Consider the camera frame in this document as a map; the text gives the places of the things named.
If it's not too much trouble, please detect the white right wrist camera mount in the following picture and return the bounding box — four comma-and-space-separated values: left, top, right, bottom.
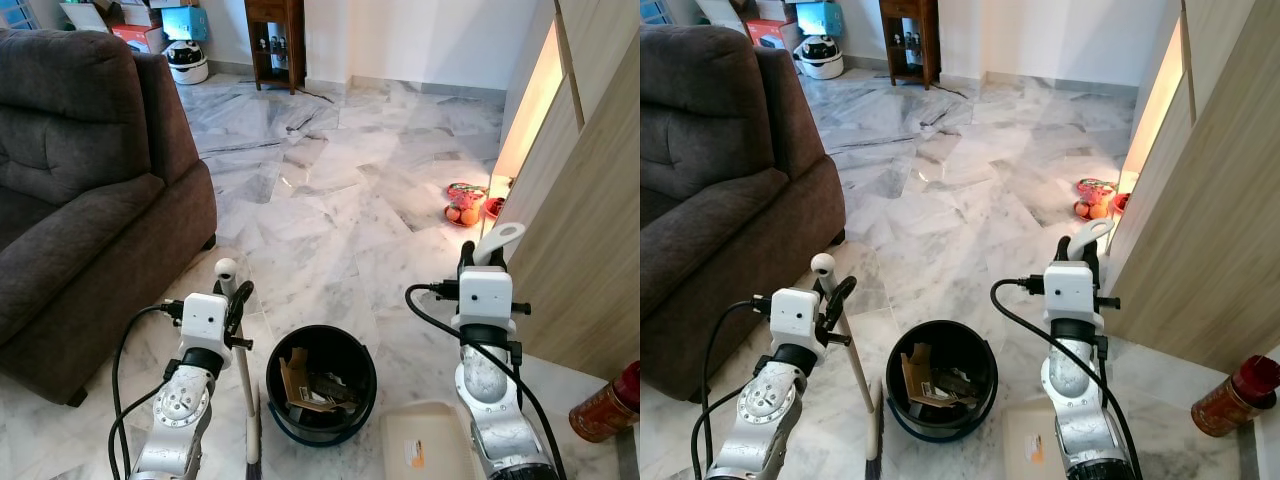
1043, 261, 1099, 324
457, 267, 514, 331

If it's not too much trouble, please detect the blue box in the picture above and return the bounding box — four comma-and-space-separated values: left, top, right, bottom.
795, 0, 847, 39
160, 5, 211, 43

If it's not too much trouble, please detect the dark wooden stand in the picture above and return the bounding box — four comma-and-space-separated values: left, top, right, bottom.
879, 0, 942, 90
244, 0, 307, 95

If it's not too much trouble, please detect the dark grey fabric sofa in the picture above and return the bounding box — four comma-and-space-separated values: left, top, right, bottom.
0, 28, 218, 406
640, 25, 848, 401

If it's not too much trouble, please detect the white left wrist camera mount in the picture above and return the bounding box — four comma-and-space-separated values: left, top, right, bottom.
180, 293, 233, 347
770, 288, 824, 343

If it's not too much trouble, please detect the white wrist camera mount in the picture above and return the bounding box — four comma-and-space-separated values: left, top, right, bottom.
180, 293, 233, 347
770, 288, 824, 343
457, 267, 514, 331
1043, 261, 1099, 324

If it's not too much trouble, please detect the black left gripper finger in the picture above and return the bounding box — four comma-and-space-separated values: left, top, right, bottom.
228, 281, 255, 336
822, 277, 858, 331

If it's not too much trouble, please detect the brown cardboard scrap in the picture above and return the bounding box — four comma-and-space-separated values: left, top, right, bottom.
280, 348, 356, 414
900, 343, 976, 411

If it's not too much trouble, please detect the beige long handled dustpan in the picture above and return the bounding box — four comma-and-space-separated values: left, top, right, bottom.
380, 222, 527, 480
1002, 218, 1115, 480

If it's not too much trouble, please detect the red appliance box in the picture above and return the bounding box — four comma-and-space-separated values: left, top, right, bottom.
745, 18, 801, 51
112, 22, 169, 56

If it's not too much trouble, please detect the wooden handled broom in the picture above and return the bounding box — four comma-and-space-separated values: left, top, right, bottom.
810, 253, 886, 471
215, 257, 264, 471

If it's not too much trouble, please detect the light wooden cabinet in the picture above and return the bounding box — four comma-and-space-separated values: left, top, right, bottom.
493, 0, 641, 381
1105, 0, 1280, 376

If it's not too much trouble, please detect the black round waste bucket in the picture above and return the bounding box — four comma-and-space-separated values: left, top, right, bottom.
886, 320, 999, 443
265, 325, 379, 447

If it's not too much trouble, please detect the white and black cooker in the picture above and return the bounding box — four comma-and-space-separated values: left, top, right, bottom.
795, 35, 847, 81
165, 40, 211, 86

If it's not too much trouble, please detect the red lidded jar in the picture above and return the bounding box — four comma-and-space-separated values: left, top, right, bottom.
569, 360, 641, 443
1190, 355, 1280, 438

